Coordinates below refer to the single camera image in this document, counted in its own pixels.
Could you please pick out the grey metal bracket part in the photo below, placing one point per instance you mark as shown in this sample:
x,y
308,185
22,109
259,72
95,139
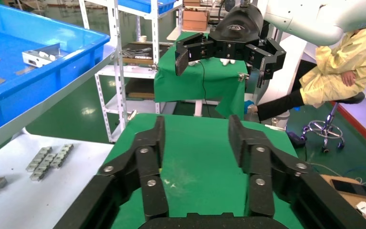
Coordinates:
x,y
39,57

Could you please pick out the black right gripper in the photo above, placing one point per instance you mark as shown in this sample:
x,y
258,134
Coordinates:
x,y
236,28

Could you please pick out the black smartphone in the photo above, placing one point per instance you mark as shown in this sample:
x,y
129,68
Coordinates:
x,y
350,188

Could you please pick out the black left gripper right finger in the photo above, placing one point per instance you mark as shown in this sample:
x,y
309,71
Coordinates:
x,y
260,189

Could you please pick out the small blue plastic bin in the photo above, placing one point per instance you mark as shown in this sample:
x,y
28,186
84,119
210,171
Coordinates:
x,y
145,4

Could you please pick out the brown wooden side table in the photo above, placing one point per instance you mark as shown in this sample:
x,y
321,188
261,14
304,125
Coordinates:
x,y
344,205

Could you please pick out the segmented grey metal strip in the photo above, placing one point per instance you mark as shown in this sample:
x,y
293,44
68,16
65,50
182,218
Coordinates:
x,y
43,169
62,155
38,159

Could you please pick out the large blue plastic bin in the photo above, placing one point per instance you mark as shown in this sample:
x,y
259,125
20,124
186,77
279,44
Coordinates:
x,y
75,34

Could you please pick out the black stool with chrome base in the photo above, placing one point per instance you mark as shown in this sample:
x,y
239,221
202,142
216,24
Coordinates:
x,y
350,99

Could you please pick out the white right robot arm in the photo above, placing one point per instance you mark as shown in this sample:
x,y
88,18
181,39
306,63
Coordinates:
x,y
312,19

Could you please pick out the person in yellow coat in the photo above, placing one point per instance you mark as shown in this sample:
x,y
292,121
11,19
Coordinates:
x,y
344,57

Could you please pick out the white glove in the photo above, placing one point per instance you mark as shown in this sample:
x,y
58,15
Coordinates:
x,y
226,61

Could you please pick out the brown cardboard box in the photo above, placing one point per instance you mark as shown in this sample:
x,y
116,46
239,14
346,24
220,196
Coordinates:
x,y
195,19

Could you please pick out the black power adapter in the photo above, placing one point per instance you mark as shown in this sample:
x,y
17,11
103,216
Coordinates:
x,y
295,139

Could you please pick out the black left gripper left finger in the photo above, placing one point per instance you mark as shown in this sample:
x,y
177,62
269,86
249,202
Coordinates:
x,y
148,189

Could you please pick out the small white device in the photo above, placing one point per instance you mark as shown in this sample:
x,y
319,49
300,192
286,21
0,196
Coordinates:
x,y
364,208

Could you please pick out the white tape roll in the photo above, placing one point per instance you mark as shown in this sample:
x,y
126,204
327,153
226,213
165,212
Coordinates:
x,y
143,39

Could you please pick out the pile of metal tools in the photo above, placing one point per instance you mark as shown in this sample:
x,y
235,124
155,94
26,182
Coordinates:
x,y
137,53

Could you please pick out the white perforated shelving unit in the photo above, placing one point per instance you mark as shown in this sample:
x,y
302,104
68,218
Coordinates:
x,y
154,31

